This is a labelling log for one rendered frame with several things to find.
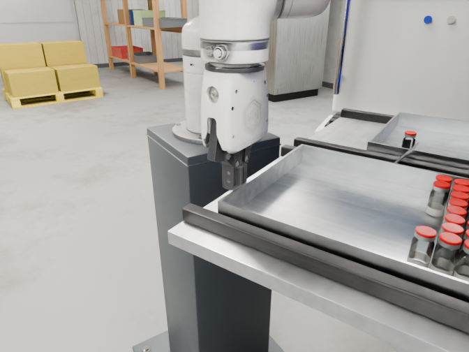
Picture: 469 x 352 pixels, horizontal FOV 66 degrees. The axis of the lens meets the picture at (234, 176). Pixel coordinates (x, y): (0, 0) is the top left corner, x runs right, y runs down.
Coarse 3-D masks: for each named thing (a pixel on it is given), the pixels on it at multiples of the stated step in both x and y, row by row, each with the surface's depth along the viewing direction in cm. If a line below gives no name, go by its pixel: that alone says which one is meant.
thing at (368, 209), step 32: (288, 160) 62; (320, 160) 65; (352, 160) 62; (256, 192) 55; (288, 192) 56; (320, 192) 56; (352, 192) 56; (384, 192) 56; (416, 192) 56; (256, 224) 44; (288, 224) 42; (320, 224) 48; (352, 224) 48; (384, 224) 48; (416, 224) 48; (352, 256) 38; (384, 256) 36; (448, 288) 34
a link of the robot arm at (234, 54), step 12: (204, 48) 43; (216, 48) 41; (228, 48) 41; (240, 48) 41; (252, 48) 41; (264, 48) 42; (204, 60) 43; (216, 60) 42; (228, 60) 41; (240, 60) 41; (252, 60) 42; (264, 60) 43
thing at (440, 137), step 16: (400, 112) 86; (384, 128) 75; (400, 128) 86; (416, 128) 86; (432, 128) 84; (448, 128) 82; (464, 128) 80; (368, 144) 67; (384, 144) 66; (400, 144) 76; (432, 144) 76; (448, 144) 76; (464, 144) 76; (432, 160) 62; (448, 160) 61; (464, 160) 59
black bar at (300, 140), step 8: (296, 144) 74; (304, 144) 73; (312, 144) 72; (320, 144) 71; (328, 144) 71; (344, 152) 68; (352, 152) 68; (360, 152) 67; (368, 152) 66; (376, 152) 66; (384, 160) 65; (392, 160) 64; (408, 160) 63; (416, 160) 63; (424, 168) 61; (432, 168) 61; (440, 168) 60; (448, 168) 60; (456, 168) 60; (464, 176) 58
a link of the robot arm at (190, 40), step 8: (184, 24) 79; (192, 24) 77; (184, 32) 78; (192, 32) 77; (184, 40) 79; (192, 40) 77; (184, 48) 80; (192, 48) 78; (192, 56) 78; (200, 56) 78
